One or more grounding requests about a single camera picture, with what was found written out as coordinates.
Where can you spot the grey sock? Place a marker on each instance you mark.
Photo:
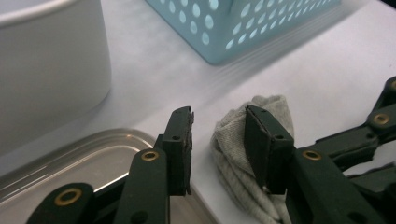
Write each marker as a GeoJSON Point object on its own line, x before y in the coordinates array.
{"type": "Point", "coordinates": [230, 140]}
{"type": "Point", "coordinates": [249, 199]}

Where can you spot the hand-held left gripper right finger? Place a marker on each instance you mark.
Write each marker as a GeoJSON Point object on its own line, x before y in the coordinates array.
{"type": "Point", "coordinates": [271, 161]}

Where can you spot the translucent grey box lid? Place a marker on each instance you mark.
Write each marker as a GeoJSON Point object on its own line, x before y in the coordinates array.
{"type": "Point", "coordinates": [93, 161]}

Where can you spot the white divided storage box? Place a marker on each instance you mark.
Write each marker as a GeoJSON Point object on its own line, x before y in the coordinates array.
{"type": "Point", "coordinates": [46, 77]}

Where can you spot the light blue plastic basket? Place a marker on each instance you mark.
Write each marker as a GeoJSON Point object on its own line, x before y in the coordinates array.
{"type": "Point", "coordinates": [224, 28]}

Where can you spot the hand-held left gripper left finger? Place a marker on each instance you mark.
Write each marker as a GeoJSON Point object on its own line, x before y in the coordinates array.
{"type": "Point", "coordinates": [177, 155]}

